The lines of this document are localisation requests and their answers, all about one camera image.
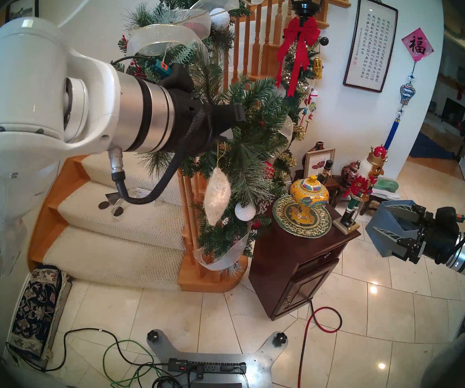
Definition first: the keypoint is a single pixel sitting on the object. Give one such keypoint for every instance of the sheer white ribbon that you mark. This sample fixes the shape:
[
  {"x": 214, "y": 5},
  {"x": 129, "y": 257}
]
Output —
[
  {"x": 222, "y": 262},
  {"x": 163, "y": 33}
]

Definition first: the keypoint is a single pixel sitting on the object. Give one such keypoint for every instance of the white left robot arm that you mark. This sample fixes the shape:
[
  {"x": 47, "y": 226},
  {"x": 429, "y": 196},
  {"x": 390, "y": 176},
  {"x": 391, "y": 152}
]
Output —
[{"x": 34, "y": 108}]

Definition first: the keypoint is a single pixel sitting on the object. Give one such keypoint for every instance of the green gold decorative plate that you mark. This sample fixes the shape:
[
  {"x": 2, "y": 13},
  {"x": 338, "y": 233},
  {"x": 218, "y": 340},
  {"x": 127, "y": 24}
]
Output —
[{"x": 283, "y": 217}]

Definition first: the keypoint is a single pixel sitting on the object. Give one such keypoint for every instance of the clear plastic packaging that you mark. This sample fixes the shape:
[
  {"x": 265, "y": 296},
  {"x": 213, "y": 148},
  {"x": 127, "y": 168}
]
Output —
[{"x": 111, "y": 199}]

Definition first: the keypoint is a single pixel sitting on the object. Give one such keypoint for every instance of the dark wood cabinet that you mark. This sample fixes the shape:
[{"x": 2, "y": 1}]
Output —
[{"x": 293, "y": 270}]

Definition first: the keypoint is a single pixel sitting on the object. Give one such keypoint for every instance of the yellow porcelain lidded jar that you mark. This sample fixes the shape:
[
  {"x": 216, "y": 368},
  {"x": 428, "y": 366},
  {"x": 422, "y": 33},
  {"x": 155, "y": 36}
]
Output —
[{"x": 309, "y": 193}]

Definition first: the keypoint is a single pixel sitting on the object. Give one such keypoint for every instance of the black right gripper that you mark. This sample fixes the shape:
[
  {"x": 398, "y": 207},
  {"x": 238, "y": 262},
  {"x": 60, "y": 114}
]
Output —
[{"x": 436, "y": 234}]

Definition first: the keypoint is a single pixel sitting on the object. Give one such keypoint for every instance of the black base knob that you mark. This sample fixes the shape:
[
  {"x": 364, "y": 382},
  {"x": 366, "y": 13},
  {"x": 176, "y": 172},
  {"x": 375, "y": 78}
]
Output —
[
  {"x": 153, "y": 336},
  {"x": 280, "y": 338}
]

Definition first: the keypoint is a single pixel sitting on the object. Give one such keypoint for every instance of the green gold tinsel garland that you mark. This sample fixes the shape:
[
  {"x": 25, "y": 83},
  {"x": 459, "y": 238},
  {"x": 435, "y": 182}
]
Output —
[{"x": 306, "y": 88}]

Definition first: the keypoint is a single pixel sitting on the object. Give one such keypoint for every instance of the green jade piece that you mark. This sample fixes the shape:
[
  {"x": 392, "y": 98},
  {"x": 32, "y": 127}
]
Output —
[{"x": 386, "y": 185}]

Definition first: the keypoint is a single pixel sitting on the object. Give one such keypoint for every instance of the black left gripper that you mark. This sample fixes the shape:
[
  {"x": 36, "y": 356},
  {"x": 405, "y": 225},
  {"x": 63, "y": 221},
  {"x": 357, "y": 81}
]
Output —
[{"x": 194, "y": 116}]

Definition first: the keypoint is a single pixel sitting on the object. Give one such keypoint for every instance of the red white hanging ornament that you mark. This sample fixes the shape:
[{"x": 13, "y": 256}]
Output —
[{"x": 312, "y": 95}]

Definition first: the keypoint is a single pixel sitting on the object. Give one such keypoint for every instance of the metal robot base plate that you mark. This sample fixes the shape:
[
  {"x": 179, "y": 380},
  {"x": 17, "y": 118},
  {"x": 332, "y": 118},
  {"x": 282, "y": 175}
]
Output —
[{"x": 260, "y": 363}]

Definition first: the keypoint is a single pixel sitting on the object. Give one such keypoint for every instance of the blue tassel hanging charm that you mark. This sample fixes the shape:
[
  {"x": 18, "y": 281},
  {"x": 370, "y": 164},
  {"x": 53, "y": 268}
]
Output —
[{"x": 406, "y": 94}]

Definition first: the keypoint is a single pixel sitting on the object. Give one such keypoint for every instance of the red diamond fu sign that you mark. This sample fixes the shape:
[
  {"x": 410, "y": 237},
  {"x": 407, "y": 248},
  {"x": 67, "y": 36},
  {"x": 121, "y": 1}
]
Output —
[{"x": 417, "y": 45}]

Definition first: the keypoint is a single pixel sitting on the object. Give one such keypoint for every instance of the blue grey square bin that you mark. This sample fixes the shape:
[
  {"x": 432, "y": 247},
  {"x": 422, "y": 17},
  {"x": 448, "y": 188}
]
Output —
[{"x": 382, "y": 245}]

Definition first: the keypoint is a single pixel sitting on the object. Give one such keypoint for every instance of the small black hat nutcracker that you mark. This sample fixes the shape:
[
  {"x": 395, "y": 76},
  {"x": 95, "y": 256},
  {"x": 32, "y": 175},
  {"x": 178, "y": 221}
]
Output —
[{"x": 326, "y": 171}]

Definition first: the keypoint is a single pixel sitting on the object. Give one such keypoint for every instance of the dark floral patterned rug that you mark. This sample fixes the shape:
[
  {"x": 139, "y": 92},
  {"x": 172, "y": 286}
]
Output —
[{"x": 34, "y": 310}]

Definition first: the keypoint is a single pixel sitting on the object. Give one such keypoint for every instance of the carpeted wooden staircase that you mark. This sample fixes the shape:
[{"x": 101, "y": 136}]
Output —
[{"x": 123, "y": 237}]

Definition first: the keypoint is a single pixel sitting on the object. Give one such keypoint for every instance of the tall nutcracker soldier figure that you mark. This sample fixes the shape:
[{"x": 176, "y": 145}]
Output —
[{"x": 361, "y": 185}]

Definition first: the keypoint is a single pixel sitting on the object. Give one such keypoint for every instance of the dark slim vase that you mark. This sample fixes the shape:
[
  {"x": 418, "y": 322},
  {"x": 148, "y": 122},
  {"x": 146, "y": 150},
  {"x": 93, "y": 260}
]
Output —
[{"x": 318, "y": 146}]

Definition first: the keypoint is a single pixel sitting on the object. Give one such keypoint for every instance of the gold bell ornament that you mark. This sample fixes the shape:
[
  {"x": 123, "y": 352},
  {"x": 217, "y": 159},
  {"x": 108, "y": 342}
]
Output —
[{"x": 317, "y": 68}]

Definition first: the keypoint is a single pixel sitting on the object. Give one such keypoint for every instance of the white glitter star ornament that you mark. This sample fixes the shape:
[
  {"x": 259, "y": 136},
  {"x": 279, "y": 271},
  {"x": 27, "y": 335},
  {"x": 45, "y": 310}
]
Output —
[{"x": 216, "y": 197}]

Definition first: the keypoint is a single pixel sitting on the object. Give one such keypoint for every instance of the red velvet bow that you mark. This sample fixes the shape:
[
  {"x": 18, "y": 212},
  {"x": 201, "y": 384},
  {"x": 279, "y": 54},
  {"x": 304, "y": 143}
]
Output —
[{"x": 299, "y": 31}]

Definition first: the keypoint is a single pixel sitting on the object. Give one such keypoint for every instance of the framed calligraphy scroll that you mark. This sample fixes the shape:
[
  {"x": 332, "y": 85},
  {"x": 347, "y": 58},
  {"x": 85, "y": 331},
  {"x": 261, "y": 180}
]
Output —
[{"x": 370, "y": 43}]

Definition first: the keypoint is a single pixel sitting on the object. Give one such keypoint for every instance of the framed horse picture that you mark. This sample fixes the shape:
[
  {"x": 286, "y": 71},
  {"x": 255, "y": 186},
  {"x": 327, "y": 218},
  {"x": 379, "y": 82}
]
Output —
[{"x": 24, "y": 7}]

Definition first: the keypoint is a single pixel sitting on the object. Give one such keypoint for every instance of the large white ball ornament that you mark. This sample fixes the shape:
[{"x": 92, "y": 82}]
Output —
[{"x": 219, "y": 18}]

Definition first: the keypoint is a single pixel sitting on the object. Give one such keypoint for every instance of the dark red cloisonne jar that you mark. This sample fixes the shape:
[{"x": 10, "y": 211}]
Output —
[{"x": 351, "y": 173}]

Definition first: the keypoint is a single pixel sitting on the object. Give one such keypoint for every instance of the small framed red picture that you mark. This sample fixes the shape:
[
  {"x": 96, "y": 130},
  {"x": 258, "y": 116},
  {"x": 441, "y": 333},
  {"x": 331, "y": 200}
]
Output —
[{"x": 319, "y": 163}]

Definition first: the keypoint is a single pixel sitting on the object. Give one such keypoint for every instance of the black power strip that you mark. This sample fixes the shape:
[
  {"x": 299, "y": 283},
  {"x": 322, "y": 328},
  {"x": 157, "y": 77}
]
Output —
[{"x": 212, "y": 367}]

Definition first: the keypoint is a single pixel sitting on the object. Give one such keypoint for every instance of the small white glitter ball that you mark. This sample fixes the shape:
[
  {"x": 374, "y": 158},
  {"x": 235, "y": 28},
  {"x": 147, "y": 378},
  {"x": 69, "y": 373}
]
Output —
[{"x": 245, "y": 211}]

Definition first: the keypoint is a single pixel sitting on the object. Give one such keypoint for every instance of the green pine garland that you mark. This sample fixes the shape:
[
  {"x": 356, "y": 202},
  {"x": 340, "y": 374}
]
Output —
[{"x": 252, "y": 148}]

